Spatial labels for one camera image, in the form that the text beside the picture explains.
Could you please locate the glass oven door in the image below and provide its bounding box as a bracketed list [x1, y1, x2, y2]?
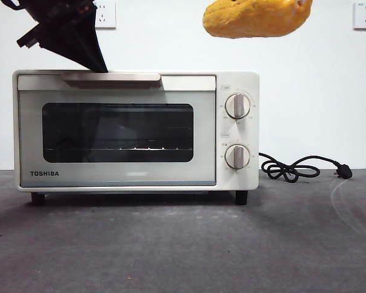
[17, 71, 217, 187]

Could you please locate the white Toshiba toaster oven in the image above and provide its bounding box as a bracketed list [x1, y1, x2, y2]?
[12, 69, 260, 206]

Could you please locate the black oven power cable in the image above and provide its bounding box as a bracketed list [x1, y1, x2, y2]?
[258, 152, 353, 184]

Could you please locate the black oven foot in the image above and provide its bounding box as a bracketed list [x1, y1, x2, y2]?
[234, 190, 249, 206]
[30, 192, 46, 206]

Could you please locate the beige oven knob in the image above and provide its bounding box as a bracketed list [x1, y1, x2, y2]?
[224, 93, 251, 120]
[224, 143, 251, 170]

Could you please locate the metal wire oven rack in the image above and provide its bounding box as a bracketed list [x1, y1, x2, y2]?
[44, 146, 193, 153]

